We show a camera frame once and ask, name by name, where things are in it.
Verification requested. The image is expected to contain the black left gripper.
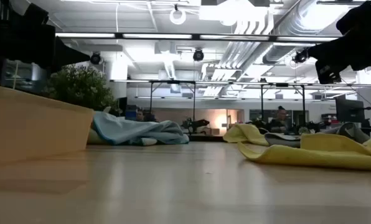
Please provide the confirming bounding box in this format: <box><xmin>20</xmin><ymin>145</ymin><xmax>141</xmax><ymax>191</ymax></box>
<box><xmin>0</xmin><ymin>23</ymin><xmax>92</xmax><ymax>73</ymax></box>

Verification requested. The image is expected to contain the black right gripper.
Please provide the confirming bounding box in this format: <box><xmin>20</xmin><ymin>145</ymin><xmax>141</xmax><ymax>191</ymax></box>
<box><xmin>308</xmin><ymin>29</ymin><xmax>371</xmax><ymax>72</ymax></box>

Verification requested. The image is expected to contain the beige storage bin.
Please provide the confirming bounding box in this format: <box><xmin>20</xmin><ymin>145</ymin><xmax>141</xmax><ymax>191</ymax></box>
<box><xmin>0</xmin><ymin>83</ymin><xmax>95</xmax><ymax>167</ymax></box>

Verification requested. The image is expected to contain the grey microfiber towel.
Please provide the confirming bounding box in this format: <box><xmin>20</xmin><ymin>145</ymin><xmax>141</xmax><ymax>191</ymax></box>
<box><xmin>264</xmin><ymin>121</ymin><xmax>371</xmax><ymax>149</ymax></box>

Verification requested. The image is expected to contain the yellow microfiber towel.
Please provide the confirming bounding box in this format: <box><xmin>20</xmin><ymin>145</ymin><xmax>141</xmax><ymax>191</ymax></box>
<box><xmin>237</xmin><ymin>126</ymin><xmax>371</xmax><ymax>172</ymax></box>
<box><xmin>222</xmin><ymin>123</ymin><xmax>271</xmax><ymax>147</ymax></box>

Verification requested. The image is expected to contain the light blue microfiber towel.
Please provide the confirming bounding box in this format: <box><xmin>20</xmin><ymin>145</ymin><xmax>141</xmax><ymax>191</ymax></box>
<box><xmin>90</xmin><ymin>111</ymin><xmax>190</xmax><ymax>146</ymax></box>

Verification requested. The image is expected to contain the artificial green potted plant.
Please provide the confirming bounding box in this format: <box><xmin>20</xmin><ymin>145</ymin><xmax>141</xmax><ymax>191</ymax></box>
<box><xmin>45</xmin><ymin>63</ymin><xmax>120</xmax><ymax>112</ymax></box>

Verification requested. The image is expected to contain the black computer monitor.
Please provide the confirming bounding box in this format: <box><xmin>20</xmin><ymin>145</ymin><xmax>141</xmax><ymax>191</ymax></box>
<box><xmin>334</xmin><ymin>98</ymin><xmax>366</xmax><ymax>124</ymax></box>

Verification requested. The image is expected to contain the blue storage box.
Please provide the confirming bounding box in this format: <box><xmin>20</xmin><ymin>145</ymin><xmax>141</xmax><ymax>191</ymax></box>
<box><xmin>124</xmin><ymin>105</ymin><xmax>139</xmax><ymax>121</ymax></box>

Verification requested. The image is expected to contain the cardboard box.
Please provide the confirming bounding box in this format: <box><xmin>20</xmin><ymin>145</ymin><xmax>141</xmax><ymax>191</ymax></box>
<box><xmin>204</xmin><ymin>126</ymin><xmax>221</xmax><ymax>136</ymax></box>

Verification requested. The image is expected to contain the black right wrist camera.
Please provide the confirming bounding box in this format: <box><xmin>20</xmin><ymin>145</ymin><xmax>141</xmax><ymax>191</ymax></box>
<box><xmin>314</xmin><ymin>60</ymin><xmax>342</xmax><ymax>85</ymax></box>

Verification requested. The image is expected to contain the black metal rack frame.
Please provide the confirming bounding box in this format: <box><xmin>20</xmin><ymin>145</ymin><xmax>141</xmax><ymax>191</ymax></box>
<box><xmin>148</xmin><ymin>80</ymin><xmax>197</xmax><ymax>123</ymax></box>
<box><xmin>260</xmin><ymin>82</ymin><xmax>307</xmax><ymax>125</ymax></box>

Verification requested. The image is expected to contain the white ceiling ring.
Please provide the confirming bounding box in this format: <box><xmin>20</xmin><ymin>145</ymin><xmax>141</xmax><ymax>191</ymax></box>
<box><xmin>169</xmin><ymin>6</ymin><xmax>187</xmax><ymax>26</ymax></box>

